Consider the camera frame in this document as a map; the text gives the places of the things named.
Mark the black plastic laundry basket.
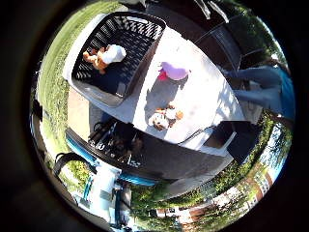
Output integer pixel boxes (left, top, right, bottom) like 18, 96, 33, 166
70, 12, 167, 108

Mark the black mesh chair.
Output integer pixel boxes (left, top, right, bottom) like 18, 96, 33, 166
194, 14, 261, 73

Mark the purple and pink plush toy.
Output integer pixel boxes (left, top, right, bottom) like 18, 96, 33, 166
156, 61, 191, 82

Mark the doll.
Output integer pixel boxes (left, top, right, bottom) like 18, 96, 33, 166
82, 43, 127, 75

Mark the black looped cable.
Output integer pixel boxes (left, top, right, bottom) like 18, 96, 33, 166
52, 152, 98, 179

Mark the person in jeans, blue shirt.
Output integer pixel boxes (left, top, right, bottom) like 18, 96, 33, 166
221, 57, 296, 123

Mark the brown and white plush dog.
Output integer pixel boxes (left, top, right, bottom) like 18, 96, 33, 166
148, 103, 184, 132

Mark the black cable on table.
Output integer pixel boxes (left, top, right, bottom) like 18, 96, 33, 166
176, 125, 220, 147

